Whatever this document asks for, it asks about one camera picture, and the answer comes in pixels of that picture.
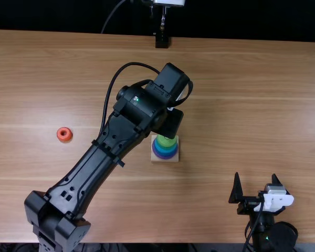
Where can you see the black clamp stand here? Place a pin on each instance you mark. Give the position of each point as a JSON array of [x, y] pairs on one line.
[[162, 42]]

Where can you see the wooden peg base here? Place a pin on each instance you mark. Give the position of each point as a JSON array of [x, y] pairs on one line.
[[173, 159]]

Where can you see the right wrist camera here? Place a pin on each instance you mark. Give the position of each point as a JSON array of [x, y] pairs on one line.
[[278, 199]]

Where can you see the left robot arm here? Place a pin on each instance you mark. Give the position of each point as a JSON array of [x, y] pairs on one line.
[[99, 162]]

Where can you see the white mounted device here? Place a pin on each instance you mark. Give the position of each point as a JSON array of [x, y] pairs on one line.
[[169, 2]]

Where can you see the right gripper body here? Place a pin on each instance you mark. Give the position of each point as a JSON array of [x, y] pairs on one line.
[[248, 204]]

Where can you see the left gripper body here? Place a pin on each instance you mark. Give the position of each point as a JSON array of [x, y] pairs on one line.
[[172, 123]]

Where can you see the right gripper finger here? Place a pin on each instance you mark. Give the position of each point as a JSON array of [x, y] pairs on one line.
[[276, 179], [236, 191]]

